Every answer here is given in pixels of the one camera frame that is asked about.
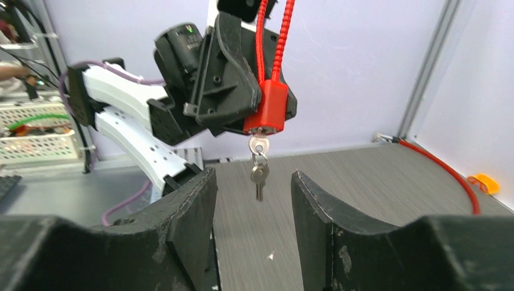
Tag white perforated basket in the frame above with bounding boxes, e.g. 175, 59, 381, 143
1, 102, 81, 165

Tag orange toy block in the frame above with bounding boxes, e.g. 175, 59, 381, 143
467, 173, 501, 196

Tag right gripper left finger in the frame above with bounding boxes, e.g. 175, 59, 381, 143
1, 167, 220, 290

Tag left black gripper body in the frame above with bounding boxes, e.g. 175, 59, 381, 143
182, 11, 299, 138

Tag red cable padlock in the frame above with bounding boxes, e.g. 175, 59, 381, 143
243, 0, 295, 135

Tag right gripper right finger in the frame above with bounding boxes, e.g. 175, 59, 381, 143
291, 171, 513, 290

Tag small silver keys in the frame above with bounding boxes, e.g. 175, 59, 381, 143
249, 131, 270, 202

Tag aluminium frame post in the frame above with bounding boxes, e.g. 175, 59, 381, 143
397, 0, 461, 138

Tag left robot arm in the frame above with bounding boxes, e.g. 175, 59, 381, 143
67, 12, 297, 195

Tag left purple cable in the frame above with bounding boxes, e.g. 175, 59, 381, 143
58, 60, 165, 227

